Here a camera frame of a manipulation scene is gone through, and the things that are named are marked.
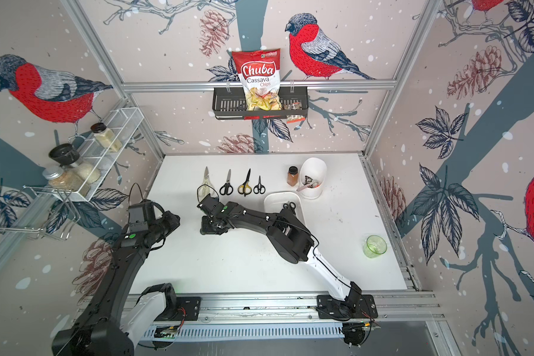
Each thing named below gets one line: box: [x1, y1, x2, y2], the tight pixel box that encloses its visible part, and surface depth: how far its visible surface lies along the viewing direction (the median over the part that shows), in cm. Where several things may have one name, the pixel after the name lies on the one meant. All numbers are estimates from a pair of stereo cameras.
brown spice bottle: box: [287, 166, 299, 187], surface depth 105 cm
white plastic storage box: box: [263, 191, 308, 227], surface depth 100 cm
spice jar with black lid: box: [90, 122, 123, 153], surface depth 76 cm
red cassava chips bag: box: [232, 48, 285, 121], surface depth 85 cm
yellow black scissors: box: [237, 168, 253, 197], surface depth 109 cm
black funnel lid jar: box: [48, 143, 101, 184], surface depth 65 cm
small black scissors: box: [252, 175, 267, 195], surface depth 109 cm
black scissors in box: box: [282, 200, 296, 215], surface depth 100 cm
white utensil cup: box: [299, 157, 328, 200], surface depth 100 cm
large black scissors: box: [219, 169, 234, 196], surface depth 109 cm
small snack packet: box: [281, 101, 306, 124], surface depth 92 cm
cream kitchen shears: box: [198, 166, 216, 201], surface depth 109 cm
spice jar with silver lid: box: [42, 165, 91, 193], surface depth 62 cm
